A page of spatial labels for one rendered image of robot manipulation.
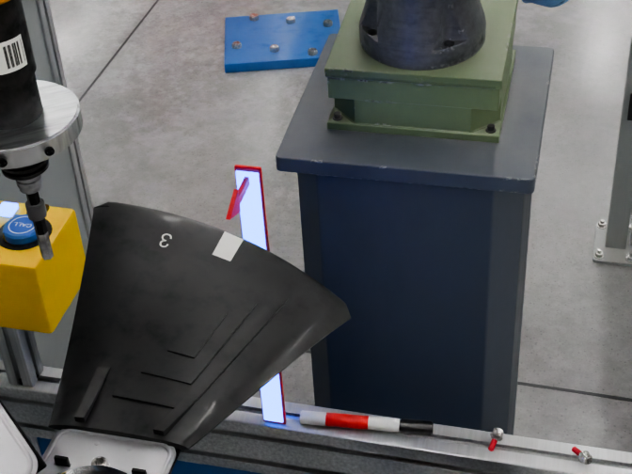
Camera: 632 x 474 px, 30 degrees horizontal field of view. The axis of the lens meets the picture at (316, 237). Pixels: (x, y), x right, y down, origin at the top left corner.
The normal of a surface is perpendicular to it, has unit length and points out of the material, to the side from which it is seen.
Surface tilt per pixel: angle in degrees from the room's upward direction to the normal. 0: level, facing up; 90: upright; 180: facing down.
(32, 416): 90
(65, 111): 0
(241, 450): 90
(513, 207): 90
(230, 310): 16
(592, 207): 0
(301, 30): 0
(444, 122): 90
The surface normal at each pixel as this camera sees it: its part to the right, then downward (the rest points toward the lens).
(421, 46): -0.12, 0.41
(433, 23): 0.13, 0.39
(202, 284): 0.19, -0.74
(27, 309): -0.24, 0.62
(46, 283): 0.97, 0.11
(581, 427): -0.05, -0.78
